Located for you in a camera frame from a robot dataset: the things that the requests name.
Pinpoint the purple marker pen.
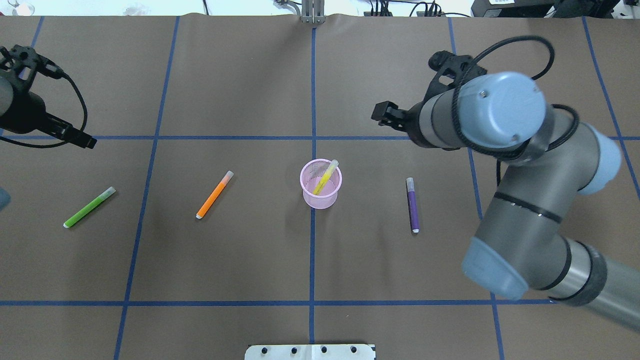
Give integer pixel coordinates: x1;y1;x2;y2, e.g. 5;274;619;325
406;177;420;234

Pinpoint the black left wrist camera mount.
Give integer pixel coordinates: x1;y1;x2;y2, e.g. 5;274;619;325
0;44;66;96

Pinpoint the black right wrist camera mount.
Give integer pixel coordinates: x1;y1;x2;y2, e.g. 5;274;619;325
423;50;488;101

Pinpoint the green highlighter pen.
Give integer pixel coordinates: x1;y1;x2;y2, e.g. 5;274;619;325
62;186;117;229

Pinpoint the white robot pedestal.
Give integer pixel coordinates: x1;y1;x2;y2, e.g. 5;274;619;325
244;343;377;360

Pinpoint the aluminium frame post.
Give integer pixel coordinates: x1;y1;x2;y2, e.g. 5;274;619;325
299;0;326;25

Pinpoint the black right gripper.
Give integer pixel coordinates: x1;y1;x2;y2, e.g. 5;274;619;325
371;101;431;149

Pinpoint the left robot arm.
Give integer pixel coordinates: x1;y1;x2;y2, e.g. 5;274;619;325
1;73;97;150

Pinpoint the pink mesh pen holder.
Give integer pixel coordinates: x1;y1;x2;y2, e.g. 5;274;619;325
299;158;343;210

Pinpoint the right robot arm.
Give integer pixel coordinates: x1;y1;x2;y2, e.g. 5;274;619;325
371;71;640;332

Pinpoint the orange highlighter pen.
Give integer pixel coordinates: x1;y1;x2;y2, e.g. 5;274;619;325
195;170;234;220

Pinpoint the yellow highlighter pen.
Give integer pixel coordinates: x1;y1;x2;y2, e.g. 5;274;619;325
311;159;339;196

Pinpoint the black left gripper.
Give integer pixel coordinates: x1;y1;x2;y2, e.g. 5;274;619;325
0;92;98;150

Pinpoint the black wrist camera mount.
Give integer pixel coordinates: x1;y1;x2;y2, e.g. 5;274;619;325
0;44;66;96
423;50;488;101

